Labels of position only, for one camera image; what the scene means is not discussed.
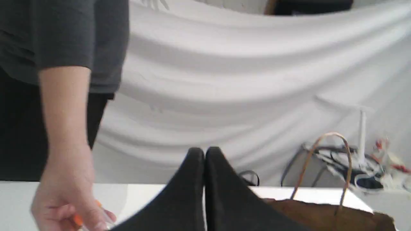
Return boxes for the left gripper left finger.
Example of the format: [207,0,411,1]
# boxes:
[112,147,205,231]

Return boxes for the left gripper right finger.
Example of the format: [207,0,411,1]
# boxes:
[205,147,307,231]

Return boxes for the brown paper bag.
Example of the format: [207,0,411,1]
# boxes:
[263,133,396,231]

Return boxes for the clear tube with orange caps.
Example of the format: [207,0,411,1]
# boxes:
[72,200,116,231]

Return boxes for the person's bare forearm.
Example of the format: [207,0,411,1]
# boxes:
[39,66,93,172]

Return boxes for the person's hand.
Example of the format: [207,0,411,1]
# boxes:
[31,158,117,231]

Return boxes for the white draped backdrop cloth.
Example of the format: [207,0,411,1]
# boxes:
[93,0,411,185]

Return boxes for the white lamp stand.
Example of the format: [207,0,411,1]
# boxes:
[350,104,375,171]

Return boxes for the grey side cabinet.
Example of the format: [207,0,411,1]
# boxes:
[308,144,411,231]

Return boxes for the person's dark clothed torso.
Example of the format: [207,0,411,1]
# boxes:
[0,0,129,181]

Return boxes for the black cable behind table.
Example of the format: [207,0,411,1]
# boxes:
[237,170,260,186]

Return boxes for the black cables on side stand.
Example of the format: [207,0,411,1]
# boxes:
[281,143,386,190]

